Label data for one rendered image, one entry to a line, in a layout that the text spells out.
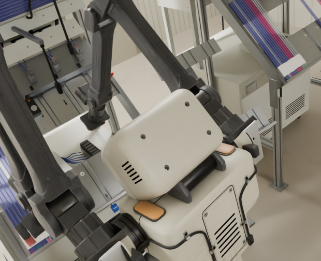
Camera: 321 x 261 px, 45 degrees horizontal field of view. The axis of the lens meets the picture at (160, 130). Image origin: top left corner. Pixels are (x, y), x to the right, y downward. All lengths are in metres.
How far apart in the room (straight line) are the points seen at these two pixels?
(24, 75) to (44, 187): 0.94
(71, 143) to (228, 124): 1.34
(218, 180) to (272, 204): 1.65
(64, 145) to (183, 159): 1.48
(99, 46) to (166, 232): 0.67
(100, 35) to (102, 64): 0.12
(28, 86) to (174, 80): 0.79
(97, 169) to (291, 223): 1.20
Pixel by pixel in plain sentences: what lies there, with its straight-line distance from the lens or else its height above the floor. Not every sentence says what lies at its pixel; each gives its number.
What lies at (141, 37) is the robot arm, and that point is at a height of 1.42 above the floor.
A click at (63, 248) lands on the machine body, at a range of 2.03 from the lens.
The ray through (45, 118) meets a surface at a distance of 1.65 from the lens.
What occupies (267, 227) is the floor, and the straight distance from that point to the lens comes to 2.32.
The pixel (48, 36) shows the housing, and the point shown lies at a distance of 1.74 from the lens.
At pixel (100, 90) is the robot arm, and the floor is 1.18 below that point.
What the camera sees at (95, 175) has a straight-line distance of 1.60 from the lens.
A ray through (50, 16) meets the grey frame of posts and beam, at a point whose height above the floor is 1.33.
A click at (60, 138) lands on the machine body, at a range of 2.24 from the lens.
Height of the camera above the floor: 1.79
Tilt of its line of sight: 35 degrees down
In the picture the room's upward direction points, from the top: 13 degrees counter-clockwise
